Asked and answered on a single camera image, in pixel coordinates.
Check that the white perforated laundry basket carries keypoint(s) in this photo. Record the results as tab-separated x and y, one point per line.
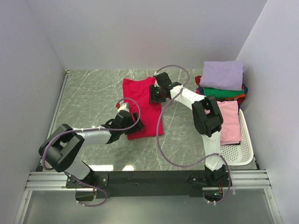
242	153

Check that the pink t shirt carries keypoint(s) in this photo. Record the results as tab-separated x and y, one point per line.
230	129

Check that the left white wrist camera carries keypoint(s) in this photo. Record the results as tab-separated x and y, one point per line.
123	107

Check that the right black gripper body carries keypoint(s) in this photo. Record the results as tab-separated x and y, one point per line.
160	97

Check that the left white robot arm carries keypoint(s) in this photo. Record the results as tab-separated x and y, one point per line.
60	150

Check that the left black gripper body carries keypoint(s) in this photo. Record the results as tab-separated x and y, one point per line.
136	128

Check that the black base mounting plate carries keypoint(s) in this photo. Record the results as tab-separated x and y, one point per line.
150	183

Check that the aluminium extrusion rail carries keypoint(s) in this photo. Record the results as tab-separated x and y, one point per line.
241	179

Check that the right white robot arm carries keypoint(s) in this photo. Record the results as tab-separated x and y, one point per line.
207	120

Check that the folded green t shirt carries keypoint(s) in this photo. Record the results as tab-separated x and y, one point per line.
222	94

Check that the crimson red t shirt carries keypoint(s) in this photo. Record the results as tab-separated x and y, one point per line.
149	114

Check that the folded lavender t shirt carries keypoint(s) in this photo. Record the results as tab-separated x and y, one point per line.
223	75

